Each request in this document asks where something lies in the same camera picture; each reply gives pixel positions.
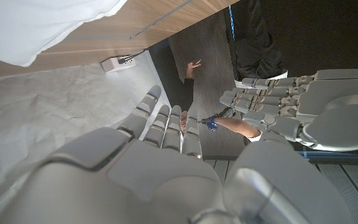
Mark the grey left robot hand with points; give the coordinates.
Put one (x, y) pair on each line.
(331, 102)

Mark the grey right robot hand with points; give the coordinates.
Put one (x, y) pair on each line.
(135, 186)

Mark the white cloth napkin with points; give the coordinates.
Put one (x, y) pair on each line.
(26, 28)

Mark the person forearm with watch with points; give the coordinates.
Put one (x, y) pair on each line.
(238, 124)

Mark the seated person in black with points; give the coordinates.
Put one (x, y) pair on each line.
(253, 46)

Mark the standing person in black shirt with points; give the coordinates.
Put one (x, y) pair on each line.
(183, 93)

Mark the white wrinkled backdrop sheet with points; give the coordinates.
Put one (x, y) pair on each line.
(42, 105)

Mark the white power strip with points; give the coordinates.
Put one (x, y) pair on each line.
(115, 64)

